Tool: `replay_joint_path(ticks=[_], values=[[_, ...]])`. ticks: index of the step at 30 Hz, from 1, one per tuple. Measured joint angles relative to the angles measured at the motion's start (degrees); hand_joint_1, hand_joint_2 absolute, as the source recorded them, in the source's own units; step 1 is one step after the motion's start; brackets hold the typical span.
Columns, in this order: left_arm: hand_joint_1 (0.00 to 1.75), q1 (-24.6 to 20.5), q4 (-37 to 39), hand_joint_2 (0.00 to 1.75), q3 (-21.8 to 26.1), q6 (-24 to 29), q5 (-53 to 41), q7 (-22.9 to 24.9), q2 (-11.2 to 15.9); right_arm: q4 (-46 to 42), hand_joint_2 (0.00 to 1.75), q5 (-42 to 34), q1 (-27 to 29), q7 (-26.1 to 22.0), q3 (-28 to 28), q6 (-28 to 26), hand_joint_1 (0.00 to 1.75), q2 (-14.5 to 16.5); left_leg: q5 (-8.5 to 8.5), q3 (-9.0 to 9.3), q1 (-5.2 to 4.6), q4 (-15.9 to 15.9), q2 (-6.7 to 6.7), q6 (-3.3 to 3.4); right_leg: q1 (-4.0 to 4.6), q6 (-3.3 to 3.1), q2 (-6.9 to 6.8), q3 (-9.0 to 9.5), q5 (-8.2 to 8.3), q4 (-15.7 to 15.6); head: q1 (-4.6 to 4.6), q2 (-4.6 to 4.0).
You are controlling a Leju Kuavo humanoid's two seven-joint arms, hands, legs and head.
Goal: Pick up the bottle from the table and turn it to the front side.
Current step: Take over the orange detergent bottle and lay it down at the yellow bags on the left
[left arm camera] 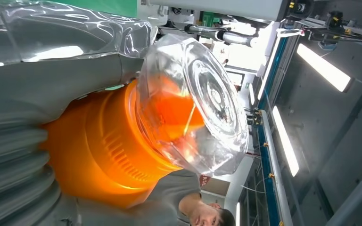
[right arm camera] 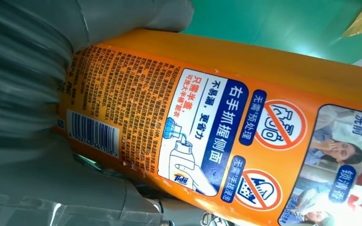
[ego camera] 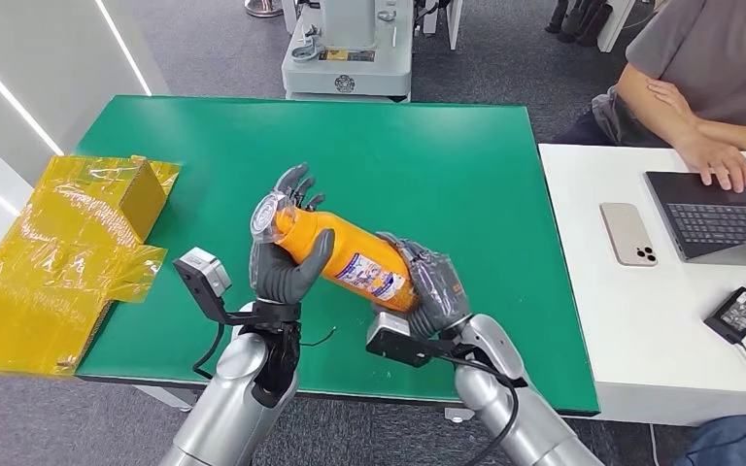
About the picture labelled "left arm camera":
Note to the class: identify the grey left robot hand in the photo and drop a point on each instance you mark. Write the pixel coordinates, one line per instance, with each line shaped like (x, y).
(50, 75)

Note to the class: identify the orange bottle with clear cap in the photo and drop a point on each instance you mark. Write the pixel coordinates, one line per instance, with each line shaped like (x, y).
(106, 146)

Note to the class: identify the person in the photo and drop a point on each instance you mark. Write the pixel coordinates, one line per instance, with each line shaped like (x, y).
(174, 187)

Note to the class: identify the grey machine base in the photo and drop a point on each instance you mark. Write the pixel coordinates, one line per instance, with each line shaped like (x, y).
(224, 7)

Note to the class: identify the silver pipe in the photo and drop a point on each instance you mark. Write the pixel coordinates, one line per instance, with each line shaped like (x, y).
(234, 37)

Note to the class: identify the ceiling light strip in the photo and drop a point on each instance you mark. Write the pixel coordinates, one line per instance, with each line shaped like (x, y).
(285, 140)
(323, 67)

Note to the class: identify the blue frame rail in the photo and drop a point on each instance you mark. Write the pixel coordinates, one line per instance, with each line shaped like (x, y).
(267, 174)

